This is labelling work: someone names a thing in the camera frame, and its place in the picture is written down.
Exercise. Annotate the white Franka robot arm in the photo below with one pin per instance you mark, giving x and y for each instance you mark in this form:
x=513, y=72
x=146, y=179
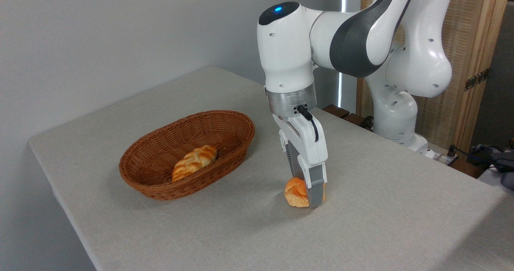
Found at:
x=289, y=54

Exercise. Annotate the dark grey bag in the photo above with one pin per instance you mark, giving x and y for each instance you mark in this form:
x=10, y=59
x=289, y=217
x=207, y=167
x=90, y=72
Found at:
x=500, y=160

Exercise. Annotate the brown wooden block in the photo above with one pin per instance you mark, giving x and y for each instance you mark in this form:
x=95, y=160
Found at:
x=336, y=111
x=355, y=119

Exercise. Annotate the white power strip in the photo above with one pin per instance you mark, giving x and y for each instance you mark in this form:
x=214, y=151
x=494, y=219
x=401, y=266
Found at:
x=439, y=157

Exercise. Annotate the dark metal hinge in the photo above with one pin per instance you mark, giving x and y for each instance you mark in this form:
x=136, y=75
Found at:
x=477, y=79

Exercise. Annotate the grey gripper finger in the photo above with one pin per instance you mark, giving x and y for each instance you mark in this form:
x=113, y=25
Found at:
x=296, y=167
x=316, y=186

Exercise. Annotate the long braided bread loaf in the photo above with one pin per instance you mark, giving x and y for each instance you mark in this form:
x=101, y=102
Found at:
x=194, y=161

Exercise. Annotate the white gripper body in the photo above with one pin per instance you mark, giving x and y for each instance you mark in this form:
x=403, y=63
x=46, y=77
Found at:
x=311, y=146

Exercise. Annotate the round orange bread roll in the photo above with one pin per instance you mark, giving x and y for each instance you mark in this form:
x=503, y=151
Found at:
x=296, y=192

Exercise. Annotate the grey tablecloth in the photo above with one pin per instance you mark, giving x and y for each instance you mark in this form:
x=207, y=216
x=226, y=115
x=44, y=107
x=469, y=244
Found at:
x=361, y=231

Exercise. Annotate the brown wicker basket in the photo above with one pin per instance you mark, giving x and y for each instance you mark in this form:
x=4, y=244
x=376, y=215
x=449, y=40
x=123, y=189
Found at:
x=152, y=162

